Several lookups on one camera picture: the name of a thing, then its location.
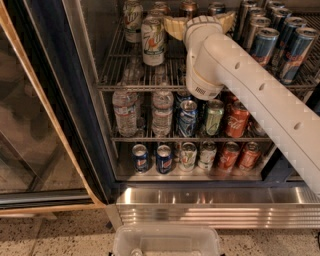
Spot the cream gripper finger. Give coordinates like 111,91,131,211
216,11,236,34
164,16,187,41

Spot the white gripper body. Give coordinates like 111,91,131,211
183,15,223,50

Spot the lone blue redbull can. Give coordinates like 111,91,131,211
208,2,226,16

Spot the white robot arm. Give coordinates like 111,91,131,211
164,16,320,196

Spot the brown tall can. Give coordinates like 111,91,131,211
179,0,198,19

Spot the middle 7up can behind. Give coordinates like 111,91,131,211
147,9,164,20

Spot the back brown can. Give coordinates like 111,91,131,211
153,1,171,15

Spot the front 7up tall can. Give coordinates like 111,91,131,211
141,17,165,66

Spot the front redbull can left row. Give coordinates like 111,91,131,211
249,27,279,67

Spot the back left 7up can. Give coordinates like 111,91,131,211
123,0,143,43

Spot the green can middle shelf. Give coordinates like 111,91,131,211
205,99,224,136

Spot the blue pepsi can middle shelf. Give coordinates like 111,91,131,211
178,100,198,138

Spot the red coca cola can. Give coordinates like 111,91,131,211
225,100,250,138

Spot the right 7up can bottom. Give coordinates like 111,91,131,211
198,141,217,170

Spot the left 7up can bottom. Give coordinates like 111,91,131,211
179,142,197,171

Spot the right pepsi can bottom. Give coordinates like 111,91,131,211
156,145,172,174

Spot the pepsi can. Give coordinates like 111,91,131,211
132,144,149,173
156,145,172,174

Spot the left coke can bottom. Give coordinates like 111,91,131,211
218,142,240,172

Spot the coke can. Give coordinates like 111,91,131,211
218,142,240,172
238,142,261,170

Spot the left pepsi can bottom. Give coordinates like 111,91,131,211
132,144,149,173

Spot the right coke can bottom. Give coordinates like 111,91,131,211
238,142,261,170

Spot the glass fridge door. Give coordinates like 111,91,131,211
0,0,113,216

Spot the steel fridge base grille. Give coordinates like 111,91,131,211
106,187,320,229

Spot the right water bottle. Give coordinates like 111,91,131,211
152,82,174,137

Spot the water bottle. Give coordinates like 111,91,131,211
112,83,138,137
152,82,174,137

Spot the left water bottle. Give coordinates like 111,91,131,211
112,83,138,137

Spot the clear plastic bin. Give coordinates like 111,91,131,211
112,224,220,256

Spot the top wire shelf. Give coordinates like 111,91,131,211
98,23,320,94

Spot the wire shelf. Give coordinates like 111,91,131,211
98,23,320,94
110,113,274,144

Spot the middle wire shelf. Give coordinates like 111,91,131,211
110,113,274,144

